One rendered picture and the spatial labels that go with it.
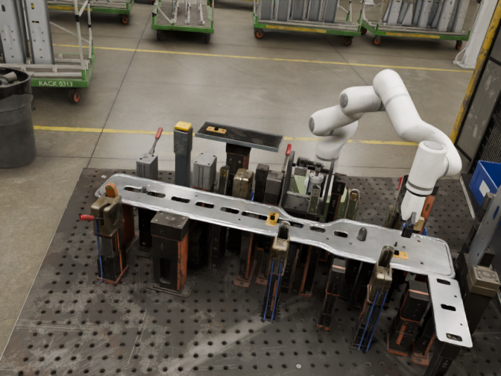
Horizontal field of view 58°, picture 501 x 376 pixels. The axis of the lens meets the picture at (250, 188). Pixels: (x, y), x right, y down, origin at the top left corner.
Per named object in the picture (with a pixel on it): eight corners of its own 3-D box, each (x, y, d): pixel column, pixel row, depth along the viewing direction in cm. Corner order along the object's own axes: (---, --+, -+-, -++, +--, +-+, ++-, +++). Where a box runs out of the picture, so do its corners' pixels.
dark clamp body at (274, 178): (251, 253, 201) (260, 180, 181) (257, 235, 212) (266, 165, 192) (274, 258, 199) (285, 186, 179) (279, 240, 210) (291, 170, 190)
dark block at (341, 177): (315, 259, 201) (333, 180, 178) (317, 250, 206) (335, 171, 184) (326, 262, 200) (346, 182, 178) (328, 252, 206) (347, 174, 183)
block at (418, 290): (383, 353, 161) (405, 297, 146) (382, 329, 170) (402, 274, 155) (410, 359, 160) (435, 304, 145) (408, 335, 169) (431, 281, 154)
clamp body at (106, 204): (92, 283, 177) (82, 208, 157) (110, 259, 189) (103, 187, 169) (117, 290, 175) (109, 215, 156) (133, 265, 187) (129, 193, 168)
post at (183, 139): (172, 212, 221) (172, 130, 198) (177, 204, 227) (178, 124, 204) (186, 215, 220) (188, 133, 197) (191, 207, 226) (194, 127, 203)
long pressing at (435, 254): (87, 200, 174) (86, 197, 173) (115, 172, 192) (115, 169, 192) (456, 283, 153) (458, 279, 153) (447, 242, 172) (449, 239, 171)
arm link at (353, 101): (338, 137, 221) (307, 139, 218) (335, 113, 222) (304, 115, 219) (388, 110, 172) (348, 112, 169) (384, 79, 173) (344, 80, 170)
